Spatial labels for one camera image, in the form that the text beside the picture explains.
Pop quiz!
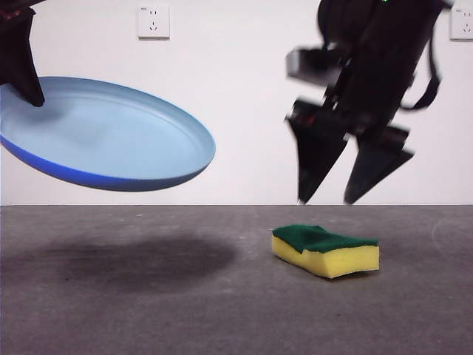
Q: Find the blue round plate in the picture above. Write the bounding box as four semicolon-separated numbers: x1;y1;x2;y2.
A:
0;76;217;192

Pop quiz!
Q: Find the white wall socket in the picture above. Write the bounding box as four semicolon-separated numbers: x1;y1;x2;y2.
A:
137;5;171;41
449;6;473;41

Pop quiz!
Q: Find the yellow sponge with green pad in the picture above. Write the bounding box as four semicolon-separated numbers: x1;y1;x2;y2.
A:
271;224;381;280

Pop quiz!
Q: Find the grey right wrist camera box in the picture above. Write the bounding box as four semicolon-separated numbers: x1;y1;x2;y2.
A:
285;47;347;81

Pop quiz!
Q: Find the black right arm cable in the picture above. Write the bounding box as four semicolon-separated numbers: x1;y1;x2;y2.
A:
401;7;443;111

